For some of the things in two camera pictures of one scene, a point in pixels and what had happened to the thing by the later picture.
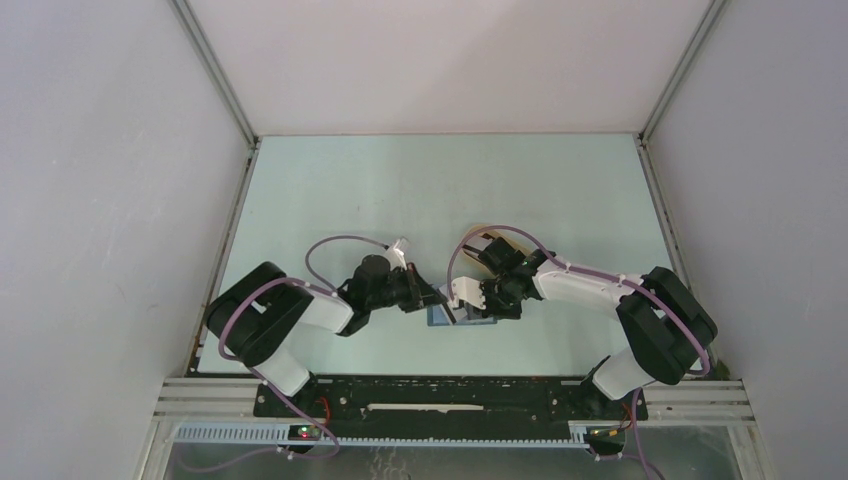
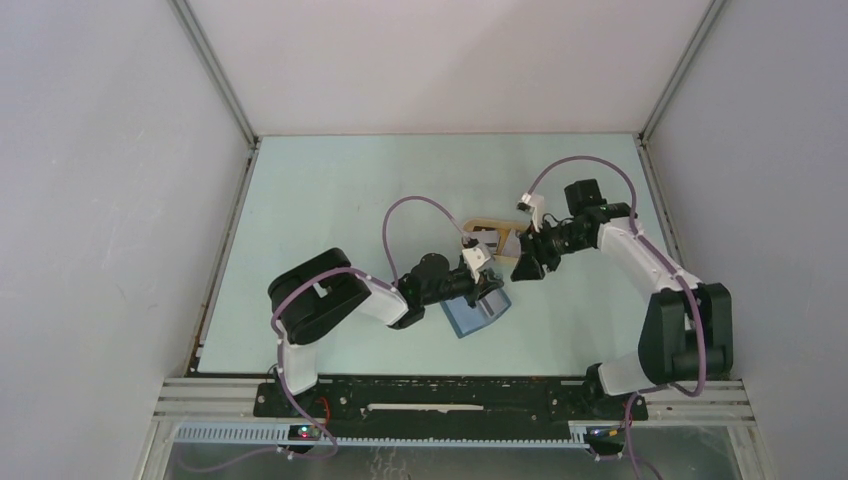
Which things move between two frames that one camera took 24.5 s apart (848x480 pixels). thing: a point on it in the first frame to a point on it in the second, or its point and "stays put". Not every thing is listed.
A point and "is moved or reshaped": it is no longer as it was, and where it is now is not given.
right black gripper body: x=501 y=303 to x=552 y=241
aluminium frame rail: x=667 y=401 stays put
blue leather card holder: x=468 y=315 is moved or reshaped
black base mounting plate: x=450 y=403 stays put
